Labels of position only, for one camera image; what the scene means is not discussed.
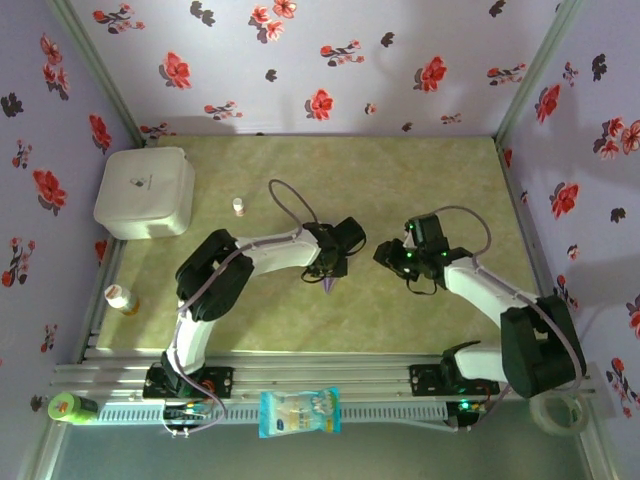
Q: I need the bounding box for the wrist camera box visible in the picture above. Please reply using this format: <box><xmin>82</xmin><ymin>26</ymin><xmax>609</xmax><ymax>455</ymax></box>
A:
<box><xmin>333</xmin><ymin>216</ymin><xmax>368</xmax><ymax>257</ymax></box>
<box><xmin>403</xmin><ymin>214</ymin><xmax>450</xmax><ymax>253</ymax></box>

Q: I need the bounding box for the white lidded plastic box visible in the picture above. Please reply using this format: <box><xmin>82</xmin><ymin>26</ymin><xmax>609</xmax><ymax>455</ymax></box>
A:
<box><xmin>93</xmin><ymin>146</ymin><xmax>196</xmax><ymax>240</ymax></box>

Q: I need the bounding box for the orange white-capped pill bottle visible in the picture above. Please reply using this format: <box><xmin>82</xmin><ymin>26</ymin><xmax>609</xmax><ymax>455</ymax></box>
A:
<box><xmin>103</xmin><ymin>283</ymin><xmax>142</xmax><ymax>316</ymax></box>

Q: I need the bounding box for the aluminium side rail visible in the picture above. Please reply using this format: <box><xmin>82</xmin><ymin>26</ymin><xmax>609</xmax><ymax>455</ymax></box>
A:
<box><xmin>497</xmin><ymin>139</ymin><xmax>584</xmax><ymax>359</ymax></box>
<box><xmin>74</xmin><ymin>238</ymin><xmax>126</xmax><ymax>362</ymax></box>

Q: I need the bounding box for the grey slotted cable duct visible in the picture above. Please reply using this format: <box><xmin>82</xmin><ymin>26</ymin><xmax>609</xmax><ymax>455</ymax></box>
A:
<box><xmin>97</xmin><ymin>401</ymin><xmax>449</xmax><ymax>425</ymax></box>

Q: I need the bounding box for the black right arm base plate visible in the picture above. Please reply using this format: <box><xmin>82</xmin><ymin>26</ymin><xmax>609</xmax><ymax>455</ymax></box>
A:
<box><xmin>408</xmin><ymin>363</ymin><xmax>501</xmax><ymax>397</ymax></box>

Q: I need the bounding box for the blue snack packet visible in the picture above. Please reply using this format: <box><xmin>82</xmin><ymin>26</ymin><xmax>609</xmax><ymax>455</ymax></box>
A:
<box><xmin>258</xmin><ymin>387</ymin><xmax>343</xmax><ymax>440</ymax></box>

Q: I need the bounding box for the small controller board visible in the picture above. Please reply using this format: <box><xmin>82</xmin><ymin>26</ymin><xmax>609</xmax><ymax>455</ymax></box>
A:
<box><xmin>447</xmin><ymin>398</ymin><xmax>489</xmax><ymax>417</ymax></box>
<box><xmin>163</xmin><ymin>399</ymin><xmax>215</xmax><ymax>422</ymax></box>

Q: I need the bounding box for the thin black right gripper cable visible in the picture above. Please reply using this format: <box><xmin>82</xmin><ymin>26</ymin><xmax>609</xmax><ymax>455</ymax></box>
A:
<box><xmin>405</xmin><ymin>277</ymin><xmax>439</xmax><ymax>296</ymax></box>

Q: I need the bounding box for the aluminium corner post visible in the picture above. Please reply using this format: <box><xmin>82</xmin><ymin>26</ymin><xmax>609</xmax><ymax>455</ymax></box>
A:
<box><xmin>47</xmin><ymin>0</ymin><xmax>147</xmax><ymax>147</ymax></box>
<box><xmin>493</xmin><ymin>0</ymin><xmax>586</xmax><ymax>145</ymax></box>

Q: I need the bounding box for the lavender right arm cable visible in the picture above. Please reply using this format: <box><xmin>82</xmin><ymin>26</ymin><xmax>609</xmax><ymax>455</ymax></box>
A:
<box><xmin>433</xmin><ymin>204</ymin><xmax>587</xmax><ymax>431</ymax></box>

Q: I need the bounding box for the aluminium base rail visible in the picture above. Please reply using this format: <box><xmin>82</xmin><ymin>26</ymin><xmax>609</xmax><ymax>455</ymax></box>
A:
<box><xmin>49</xmin><ymin>352</ymin><xmax>616</xmax><ymax>404</ymax></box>

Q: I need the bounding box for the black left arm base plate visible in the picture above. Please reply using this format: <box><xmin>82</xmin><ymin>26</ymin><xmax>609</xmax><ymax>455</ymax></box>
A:
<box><xmin>143</xmin><ymin>366</ymin><xmax>235</xmax><ymax>400</ymax></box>

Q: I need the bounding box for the clear tape roll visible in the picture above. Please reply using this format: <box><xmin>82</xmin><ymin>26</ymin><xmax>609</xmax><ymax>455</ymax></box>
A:
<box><xmin>529</xmin><ymin>390</ymin><xmax>590</xmax><ymax>437</ymax></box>

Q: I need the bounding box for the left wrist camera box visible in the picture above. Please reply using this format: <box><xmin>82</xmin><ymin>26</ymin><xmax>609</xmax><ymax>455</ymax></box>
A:
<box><xmin>333</xmin><ymin>216</ymin><xmax>368</xmax><ymax>257</ymax></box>

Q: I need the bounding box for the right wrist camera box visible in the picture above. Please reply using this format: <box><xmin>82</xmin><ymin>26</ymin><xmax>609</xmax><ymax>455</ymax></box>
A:
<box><xmin>403</xmin><ymin>214</ymin><xmax>450</xmax><ymax>253</ymax></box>

